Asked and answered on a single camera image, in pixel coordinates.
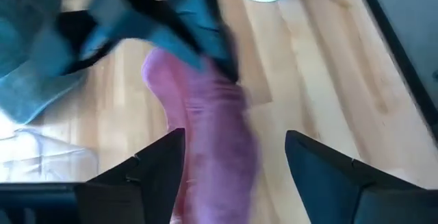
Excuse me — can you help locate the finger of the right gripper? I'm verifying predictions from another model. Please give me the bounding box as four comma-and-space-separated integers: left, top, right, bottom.
119, 0, 240, 81
89, 0, 208, 73

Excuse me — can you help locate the black aluminium table frame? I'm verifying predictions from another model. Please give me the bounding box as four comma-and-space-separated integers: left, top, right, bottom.
354, 0, 438, 139

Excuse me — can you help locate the grey-green baseball cap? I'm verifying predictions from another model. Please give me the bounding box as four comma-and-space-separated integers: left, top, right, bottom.
0, 0, 88, 124

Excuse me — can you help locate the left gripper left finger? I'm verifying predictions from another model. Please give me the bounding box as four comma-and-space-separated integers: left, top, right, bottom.
74, 127, 186, 224

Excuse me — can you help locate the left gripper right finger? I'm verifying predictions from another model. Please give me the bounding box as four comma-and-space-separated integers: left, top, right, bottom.
285, 129, 438, 224

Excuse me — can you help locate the maroon baseball cap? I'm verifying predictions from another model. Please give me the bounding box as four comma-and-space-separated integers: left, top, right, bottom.
141, 47, 261, 224

